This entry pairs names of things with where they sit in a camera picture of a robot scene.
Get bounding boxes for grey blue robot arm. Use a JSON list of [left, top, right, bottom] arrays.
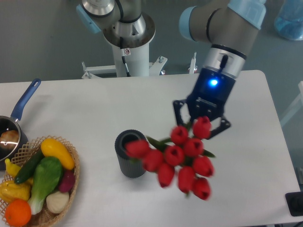
[[76, 0, 266, 138]]

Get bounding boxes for black device at edge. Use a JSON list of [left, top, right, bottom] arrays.
[[285, 192, 303, 217]]

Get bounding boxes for fried food piece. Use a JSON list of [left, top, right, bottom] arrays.
[[0, 130, 19, 150]]

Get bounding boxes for yellow squash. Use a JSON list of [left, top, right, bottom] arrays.
[[41, 138, 75, 170]]

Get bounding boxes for purple sweet potato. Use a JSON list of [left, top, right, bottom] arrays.
[[58, 170, 75, 192]]

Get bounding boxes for blue transparent water bottle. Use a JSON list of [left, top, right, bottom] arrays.
[[274, 0, 303, 41]]

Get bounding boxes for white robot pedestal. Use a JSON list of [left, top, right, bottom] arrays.
[[81, 44, 168, 79]]

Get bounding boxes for dark green cucumber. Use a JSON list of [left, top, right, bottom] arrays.
[[14, 150, 44, 184]]

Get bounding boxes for blue handled saucepan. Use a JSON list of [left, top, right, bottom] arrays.
[[0, 79, 41, 171]]

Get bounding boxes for dark grey ribbed vase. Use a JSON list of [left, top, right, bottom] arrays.
[[115, 130, 146, 178]]

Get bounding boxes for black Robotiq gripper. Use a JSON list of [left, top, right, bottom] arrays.
[[172, 68, 236, 140]]

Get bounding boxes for white garlic bulb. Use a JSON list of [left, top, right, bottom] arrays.
[[46, 191, 69, 214]]

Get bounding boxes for orange fruit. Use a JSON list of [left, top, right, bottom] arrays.
[[5, 199, 31, 227]]

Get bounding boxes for red tulip bouquet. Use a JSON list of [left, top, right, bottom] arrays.
[[125, 116, 215, 200]]

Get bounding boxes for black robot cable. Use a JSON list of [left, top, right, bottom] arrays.
[[119, 36, 131, 77]]

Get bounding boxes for green bok choy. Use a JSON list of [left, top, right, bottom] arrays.
[[28, 157, 63, 215]]

